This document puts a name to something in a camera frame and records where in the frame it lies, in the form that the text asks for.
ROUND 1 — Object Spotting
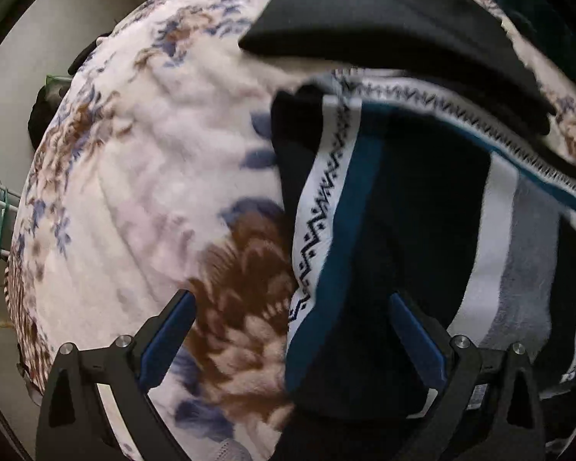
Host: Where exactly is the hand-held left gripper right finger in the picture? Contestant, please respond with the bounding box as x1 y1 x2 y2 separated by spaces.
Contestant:
389 292 546 461

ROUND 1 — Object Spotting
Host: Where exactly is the dark teal cloth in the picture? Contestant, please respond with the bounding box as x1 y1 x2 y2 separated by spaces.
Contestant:
485 0 576 92

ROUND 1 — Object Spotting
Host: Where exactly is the black folded cloth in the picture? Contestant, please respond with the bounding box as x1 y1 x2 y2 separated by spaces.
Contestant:
238 0 556 135

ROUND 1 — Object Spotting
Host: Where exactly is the white floral fleece blanket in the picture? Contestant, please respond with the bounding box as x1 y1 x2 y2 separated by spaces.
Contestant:
5 0 576 461

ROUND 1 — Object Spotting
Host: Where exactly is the black bag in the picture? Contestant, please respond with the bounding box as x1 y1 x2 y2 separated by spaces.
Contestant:
27 83 71 149

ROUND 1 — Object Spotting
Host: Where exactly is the teal black white striped sweater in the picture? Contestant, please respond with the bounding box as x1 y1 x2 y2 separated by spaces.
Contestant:
270 70 576 418

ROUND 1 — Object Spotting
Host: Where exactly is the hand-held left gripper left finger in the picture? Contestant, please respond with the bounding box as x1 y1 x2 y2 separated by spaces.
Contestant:
35 289 197 461

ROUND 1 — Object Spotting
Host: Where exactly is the black curved object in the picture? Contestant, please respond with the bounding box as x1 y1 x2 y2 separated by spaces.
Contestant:
67 33 112 76

